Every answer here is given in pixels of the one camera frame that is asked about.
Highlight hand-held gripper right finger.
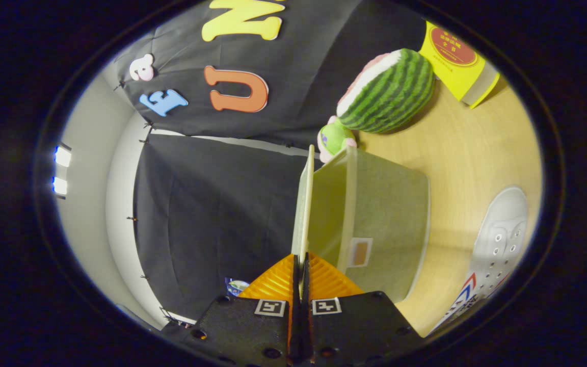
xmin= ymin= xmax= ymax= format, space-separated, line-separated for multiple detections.
xmin=301 ymin=252 xmax=424 ymax=367

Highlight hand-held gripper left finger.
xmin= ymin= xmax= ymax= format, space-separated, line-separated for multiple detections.
xmin=189 ymin=253 xmax=300 ymax=367

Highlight green fabric storage box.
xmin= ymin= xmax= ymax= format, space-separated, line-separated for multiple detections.
xmin=291 ymin=144 xmax=432 ymax=304

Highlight white canvas shoe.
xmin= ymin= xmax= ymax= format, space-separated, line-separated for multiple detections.
xmin=429 ymin=186 xmax=529 ymax=334

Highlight pink and green plush toy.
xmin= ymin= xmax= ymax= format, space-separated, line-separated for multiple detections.
xmin=317 ymin=115 xmax=358 ymax=164

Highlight watermelon slice plush toy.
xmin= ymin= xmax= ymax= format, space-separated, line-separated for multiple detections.
xmin=336 ymin=48 xmax=435 ymax=134

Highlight yellow book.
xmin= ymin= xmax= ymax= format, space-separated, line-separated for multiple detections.
xmin=418 ymin=20 xmax=500 ymax=109

